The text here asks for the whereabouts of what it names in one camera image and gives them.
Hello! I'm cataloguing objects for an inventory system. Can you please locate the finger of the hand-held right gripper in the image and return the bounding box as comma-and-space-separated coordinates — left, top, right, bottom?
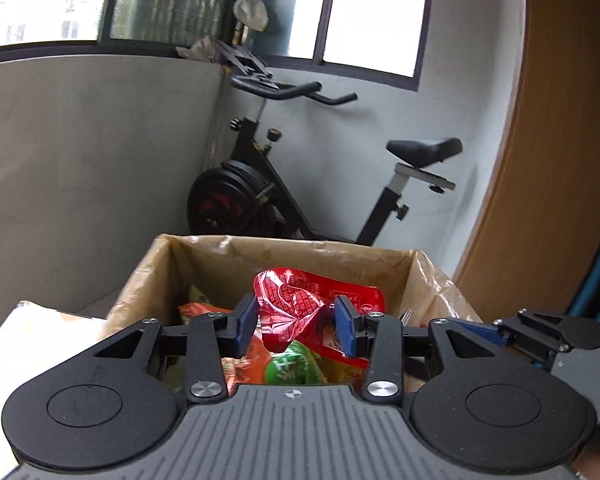
449, 310, 567, 367

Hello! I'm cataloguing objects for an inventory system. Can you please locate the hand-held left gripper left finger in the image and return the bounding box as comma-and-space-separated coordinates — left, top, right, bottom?
92, 293, 259, 404

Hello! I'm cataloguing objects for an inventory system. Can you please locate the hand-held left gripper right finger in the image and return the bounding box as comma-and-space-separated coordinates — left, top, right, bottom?
333, 296, 487, 404

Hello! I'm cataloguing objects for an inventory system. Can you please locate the yellow red snack packet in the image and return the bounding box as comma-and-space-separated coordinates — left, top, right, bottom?
221, 340, 272, 387

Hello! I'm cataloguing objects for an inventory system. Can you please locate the green snack packet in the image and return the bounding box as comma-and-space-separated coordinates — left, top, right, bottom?
264, 341, 327, 386

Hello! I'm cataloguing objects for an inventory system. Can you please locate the plastic-lined cardboard box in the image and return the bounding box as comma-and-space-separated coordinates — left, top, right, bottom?
105, 232, 483, 391

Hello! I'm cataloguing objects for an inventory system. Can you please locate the black exercise bike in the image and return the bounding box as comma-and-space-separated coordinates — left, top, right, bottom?
186, 40, 464, 247

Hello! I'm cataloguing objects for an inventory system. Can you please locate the wooden panel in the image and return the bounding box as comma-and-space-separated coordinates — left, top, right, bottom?
452, 0, 600, 312

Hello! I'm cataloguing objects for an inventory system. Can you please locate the checkered floral tablecloth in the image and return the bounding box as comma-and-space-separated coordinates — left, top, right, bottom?
0, 300, 112, 480

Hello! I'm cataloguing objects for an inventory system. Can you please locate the crumpled brown paper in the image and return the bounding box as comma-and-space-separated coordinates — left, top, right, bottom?
176, 36, 222, 64

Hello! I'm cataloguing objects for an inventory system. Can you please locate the cloth-wrapped knob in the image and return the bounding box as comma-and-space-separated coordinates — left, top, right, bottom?
232, 0, 270, 32

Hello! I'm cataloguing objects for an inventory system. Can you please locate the metal window grille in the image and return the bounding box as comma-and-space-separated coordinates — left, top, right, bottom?
111, 0, 232, 42

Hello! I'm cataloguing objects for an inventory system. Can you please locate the black window frame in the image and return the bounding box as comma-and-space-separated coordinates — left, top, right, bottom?
0, 0, 433, 92

